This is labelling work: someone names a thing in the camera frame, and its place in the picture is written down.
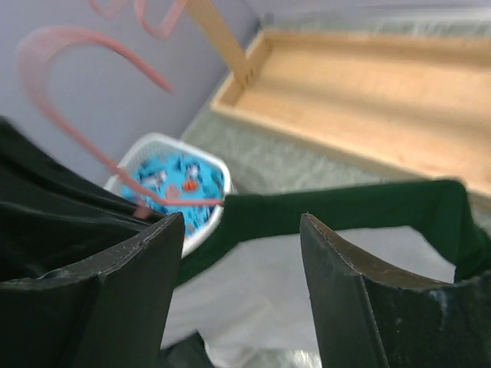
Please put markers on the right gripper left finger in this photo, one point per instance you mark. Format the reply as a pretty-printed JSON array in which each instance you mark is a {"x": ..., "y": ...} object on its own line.
[{"x": 108, "y": 310}]

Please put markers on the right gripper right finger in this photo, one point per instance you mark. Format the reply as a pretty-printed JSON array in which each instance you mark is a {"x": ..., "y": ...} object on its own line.
[{"x": 369, "y": 313}]

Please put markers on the green and white t shirt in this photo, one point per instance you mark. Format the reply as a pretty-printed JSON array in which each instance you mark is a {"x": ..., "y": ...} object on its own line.
[{"x": 244, "y": 288}]

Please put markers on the white plastic basket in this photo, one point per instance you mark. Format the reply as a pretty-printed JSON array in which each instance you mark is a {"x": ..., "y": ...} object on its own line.
[{"x": 157, "y": 143}]

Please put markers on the blue shark print cloth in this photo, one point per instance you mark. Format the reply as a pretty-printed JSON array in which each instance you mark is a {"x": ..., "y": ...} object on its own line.
[{"x": 179, "y": 176}]

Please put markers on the wooden clothes rack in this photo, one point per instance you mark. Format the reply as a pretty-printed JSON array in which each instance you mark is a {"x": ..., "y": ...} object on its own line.
[{"x": 400, "y": 105}]

